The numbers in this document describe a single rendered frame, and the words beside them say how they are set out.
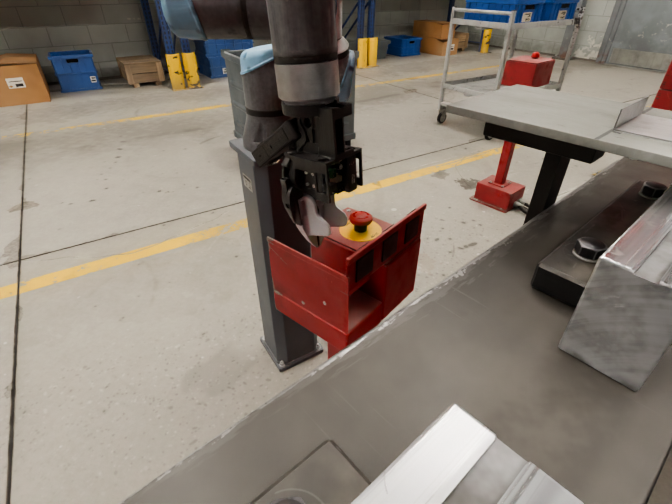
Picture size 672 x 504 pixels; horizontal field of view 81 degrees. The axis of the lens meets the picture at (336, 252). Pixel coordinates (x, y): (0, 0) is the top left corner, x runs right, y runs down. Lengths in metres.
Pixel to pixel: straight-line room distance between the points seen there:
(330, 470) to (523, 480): 0.11
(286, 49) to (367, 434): 0.39
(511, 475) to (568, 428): 0.15
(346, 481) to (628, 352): 0.23
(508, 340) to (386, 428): 0.14
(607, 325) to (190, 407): 1.26
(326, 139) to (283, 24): 0.13
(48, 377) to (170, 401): 0.46
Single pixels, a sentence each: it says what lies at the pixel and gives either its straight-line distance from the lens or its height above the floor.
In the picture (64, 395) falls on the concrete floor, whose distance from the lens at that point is 1.65.
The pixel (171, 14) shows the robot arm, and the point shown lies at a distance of 0.61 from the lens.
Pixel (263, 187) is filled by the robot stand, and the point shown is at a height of 0.69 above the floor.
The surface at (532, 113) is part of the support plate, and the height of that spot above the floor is 1.00.
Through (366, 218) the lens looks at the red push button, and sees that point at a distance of 0.65.
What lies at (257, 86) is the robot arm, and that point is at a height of 0.93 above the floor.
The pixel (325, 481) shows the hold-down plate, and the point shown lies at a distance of 0.25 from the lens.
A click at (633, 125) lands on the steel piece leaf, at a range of 0.55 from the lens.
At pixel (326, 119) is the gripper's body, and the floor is 1.00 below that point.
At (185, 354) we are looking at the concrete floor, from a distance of 1.59.
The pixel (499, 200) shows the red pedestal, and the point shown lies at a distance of 2.54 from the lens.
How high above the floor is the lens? 1.13
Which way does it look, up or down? 35 degrees down
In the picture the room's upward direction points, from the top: straight up
